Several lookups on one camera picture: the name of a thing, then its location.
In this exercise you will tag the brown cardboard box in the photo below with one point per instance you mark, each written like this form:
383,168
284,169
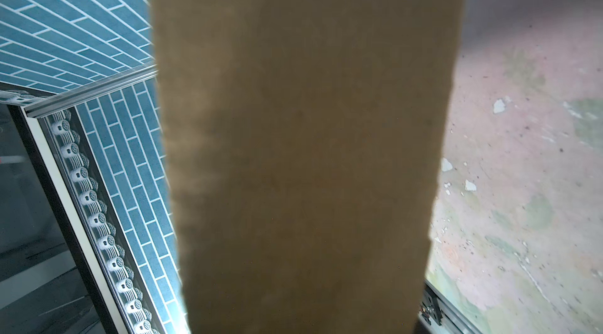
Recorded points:
303,145

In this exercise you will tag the aluminium mounting rail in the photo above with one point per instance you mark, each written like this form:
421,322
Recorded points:
438,315

